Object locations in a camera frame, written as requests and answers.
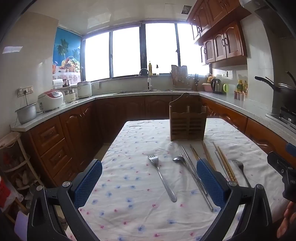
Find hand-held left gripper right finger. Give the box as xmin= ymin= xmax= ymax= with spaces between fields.
xmin=196 ymin=158 xmax=273 ymax=241

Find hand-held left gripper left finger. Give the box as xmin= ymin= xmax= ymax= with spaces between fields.
xmin=27 ymin=159 xmax=103 ymax=241

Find steel chopstick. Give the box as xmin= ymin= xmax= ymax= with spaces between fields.
xmin=181 ymin=146 xmax=214 ymax=212
xmin=180 ymin=153 xmax=208 ymax=195

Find light wooden chopstick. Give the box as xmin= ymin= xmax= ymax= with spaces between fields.
xmin=204 ymin=142 xmax=216 ymax=171
xmin=217 ymin=146 xmax=239 ymax=184
xmin=202 ymin=142 xmax=214 ymax=171
xmin=212 ymin=141 xmax=237 ymax=185

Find wooden utensil holder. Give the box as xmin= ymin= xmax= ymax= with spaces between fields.
xmin=169 ymin=92 xmax=207 ymax=142

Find person's right hand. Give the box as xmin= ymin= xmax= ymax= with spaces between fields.
xmin=277 ymin=201 xmax=296 ymax=239

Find grey chopstick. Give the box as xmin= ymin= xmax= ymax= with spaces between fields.
xmin=215 ymin=151 xmax=232 ymax=181

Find gas stove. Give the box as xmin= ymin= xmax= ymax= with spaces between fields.
xmin=266 ymin=105 xmax=296 ymax=131

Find short steel fork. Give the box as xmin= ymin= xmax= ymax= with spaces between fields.
xmin=232 ymin=159 xmax=252 ymax=189

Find dark brown wooden chopstick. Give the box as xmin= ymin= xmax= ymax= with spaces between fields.
xmin=190 ymin=144 xmax=200 ymax=161

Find white floral tablecloth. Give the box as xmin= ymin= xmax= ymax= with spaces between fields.
xmin=78 ymin=119 xmax=289 ymax=241

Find long steel fork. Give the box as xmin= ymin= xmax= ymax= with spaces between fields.
xmin=148 ymin=154 xmax=177 ymax=203

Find black frying pan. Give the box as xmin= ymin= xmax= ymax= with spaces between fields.
xmin=254 ymin=71 xmax=296 ymax=112

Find wooden base cabinets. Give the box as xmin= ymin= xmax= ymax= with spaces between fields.
xmin=27 ymin=94 xmax=296 ymax=187

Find white storage rack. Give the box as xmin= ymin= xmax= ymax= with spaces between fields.
xmin=0 ymin=131 xmax=45 ymax=224

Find grey kitchen countertop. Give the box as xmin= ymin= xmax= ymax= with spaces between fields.
xmin=10 ymin=89 xmax=296 ymax=139

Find group of condiment bottles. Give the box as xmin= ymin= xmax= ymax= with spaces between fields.
xmin=236 ymin=80 xmax=248 ymax=93

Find red plastic bag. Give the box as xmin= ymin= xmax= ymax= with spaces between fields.
xmin=0 ymin=176 xmax=23 ymax=209

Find white blender jug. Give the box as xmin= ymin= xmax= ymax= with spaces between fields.
xmin=63 ymin=88 xmax=78 ymax=104

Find white and red rice cooker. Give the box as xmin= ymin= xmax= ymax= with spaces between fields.
xmin=38 ymin=90 xmax=64 ymax=113

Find metal inner pot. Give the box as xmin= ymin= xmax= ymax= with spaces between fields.
xmin=15 ymin=103 xmax=38 ymax=125

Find white round rice cooker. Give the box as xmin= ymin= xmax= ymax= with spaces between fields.
xmin=77 ymin=81 xmax=93 ymax=99

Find steel electric kettle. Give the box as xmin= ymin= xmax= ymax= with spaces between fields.
xmin=211 ymin=78 xmax=223 ymax=94

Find steel kitchen sink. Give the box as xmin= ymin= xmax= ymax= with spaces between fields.
xmin=116 ymin=89 xmax=173 ymax=94

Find wooden dish rack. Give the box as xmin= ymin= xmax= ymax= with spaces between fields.
xmin=171 ymin=65 xmax=192 ymax=90

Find chrome kitchen faucet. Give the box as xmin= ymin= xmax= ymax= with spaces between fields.
xmin=138 ymin=68 xmax=153 ymax=91

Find wooden upper cabinets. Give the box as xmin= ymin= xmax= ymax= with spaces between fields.
xmin=186 ymin=0 xmax=252 ymax=65

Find range hood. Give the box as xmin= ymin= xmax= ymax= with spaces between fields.
xmin=240 ymin=0 xmax=296 ymax=39

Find large kitchen window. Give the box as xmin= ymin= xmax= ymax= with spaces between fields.
xmin=82 ymin=22 xmax=210 ymax=82

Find white wall socket strip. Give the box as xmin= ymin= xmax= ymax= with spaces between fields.
xmin=17 ymin=86 xmax=34 ymax=97

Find tropical fruit wall poster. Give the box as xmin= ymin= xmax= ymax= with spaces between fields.
xmin=52 ymin=26 xmax=83 ymax=80

